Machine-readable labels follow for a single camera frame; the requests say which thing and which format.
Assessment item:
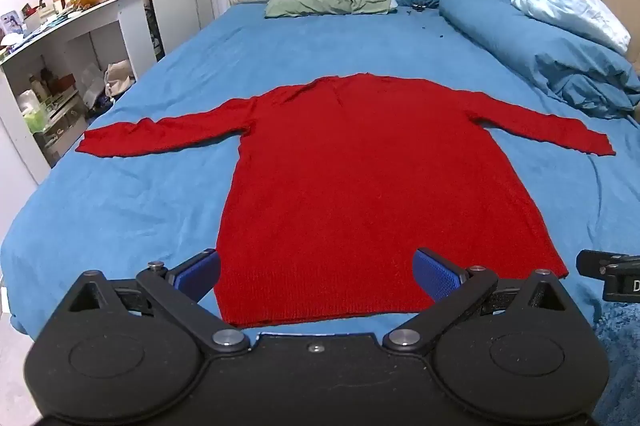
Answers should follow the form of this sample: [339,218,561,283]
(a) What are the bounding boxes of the white desk with shelves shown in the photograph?
[0,0,157,185]

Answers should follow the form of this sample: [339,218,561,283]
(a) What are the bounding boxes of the green pillow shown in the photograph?
[264,0,394,19]

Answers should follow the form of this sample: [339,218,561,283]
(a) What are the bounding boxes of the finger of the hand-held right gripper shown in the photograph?
[576,250,623,279]

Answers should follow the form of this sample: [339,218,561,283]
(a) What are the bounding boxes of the clear plastic drawer box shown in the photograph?
[34,96,89,165]

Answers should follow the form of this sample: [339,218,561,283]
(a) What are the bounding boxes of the red knit sweater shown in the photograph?
[75,74,616,327]

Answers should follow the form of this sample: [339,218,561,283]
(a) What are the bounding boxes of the bed with blue sheet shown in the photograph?
[0,0,640,343]

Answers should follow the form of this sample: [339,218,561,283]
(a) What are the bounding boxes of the blue duvet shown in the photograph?
[438,0,640,121]

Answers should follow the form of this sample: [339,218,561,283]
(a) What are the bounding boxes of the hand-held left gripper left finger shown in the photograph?
[66,249,250,355]

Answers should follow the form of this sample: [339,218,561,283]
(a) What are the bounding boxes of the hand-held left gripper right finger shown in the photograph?
[382,248,581,353]

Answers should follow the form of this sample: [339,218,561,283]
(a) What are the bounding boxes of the green tissue pack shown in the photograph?
[22,103,49,135]

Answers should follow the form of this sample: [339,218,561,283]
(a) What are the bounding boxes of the light blue blanket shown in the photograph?
[509,0,632,55]

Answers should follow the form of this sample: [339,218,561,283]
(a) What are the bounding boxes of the picture card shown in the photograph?
[0,12,24,38]

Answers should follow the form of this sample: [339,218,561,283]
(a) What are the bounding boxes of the blue fluffy rug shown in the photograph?
[591,302,640,426]

